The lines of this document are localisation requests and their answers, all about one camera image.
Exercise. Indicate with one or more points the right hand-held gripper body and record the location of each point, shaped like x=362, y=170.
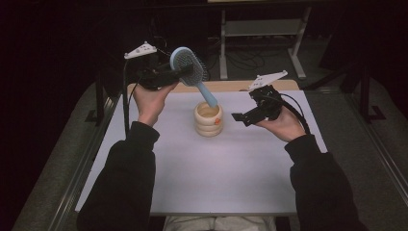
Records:
x=267, y=102

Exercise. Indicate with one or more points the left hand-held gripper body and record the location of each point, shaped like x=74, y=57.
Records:
x=150, y=75

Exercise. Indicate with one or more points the light blue hairbrush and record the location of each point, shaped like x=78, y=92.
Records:
x=189, y=64

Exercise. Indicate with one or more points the cream ringed cup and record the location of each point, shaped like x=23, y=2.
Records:
x=208, y=126

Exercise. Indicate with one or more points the person's left hand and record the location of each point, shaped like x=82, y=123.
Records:
x=150, y=102

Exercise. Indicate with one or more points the person's right hand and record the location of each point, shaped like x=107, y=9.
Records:
x=285, y=126

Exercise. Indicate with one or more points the black metal stand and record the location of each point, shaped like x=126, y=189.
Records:
x=365, y=96
x=99, y=102

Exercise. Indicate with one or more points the white metal stand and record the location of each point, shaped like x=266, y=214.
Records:
x=260, y=28

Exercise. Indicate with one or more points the person's light trousers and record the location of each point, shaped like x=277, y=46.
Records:
x=221, y=224

